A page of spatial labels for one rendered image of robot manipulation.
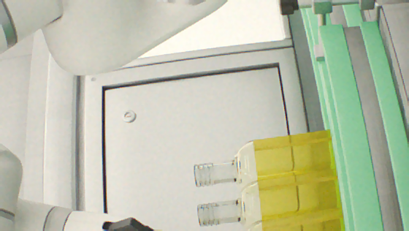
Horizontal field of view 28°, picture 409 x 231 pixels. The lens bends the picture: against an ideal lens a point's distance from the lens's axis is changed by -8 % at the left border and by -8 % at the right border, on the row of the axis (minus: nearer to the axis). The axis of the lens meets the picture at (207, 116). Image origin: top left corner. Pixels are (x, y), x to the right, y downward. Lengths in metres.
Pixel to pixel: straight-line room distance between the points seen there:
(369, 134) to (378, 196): 0.08
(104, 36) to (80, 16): 0.03
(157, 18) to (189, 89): 0.57
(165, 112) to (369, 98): 0.43
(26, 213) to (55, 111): 0.32
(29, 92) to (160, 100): 0.25
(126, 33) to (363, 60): 0.37
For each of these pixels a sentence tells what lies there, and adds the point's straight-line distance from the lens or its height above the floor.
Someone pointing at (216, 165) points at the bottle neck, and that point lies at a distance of 1.10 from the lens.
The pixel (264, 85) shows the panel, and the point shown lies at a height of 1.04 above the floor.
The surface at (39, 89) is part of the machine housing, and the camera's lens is 1.45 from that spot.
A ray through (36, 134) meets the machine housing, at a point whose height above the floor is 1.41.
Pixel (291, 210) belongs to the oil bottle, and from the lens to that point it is 1.04.
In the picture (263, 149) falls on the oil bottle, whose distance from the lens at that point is 1.09.
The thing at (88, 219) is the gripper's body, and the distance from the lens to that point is 1.06.
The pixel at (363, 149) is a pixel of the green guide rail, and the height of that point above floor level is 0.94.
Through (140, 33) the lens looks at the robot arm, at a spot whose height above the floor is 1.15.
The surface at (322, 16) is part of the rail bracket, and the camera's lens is 1.09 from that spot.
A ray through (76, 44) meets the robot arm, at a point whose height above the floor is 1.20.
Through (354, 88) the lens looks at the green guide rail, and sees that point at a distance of 1.01.
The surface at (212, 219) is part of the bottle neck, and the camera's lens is 1.07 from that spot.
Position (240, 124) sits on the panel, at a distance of 1.30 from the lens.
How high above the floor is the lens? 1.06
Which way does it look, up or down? 3 degrees up
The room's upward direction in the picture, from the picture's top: 97 degrees counter-clockwise
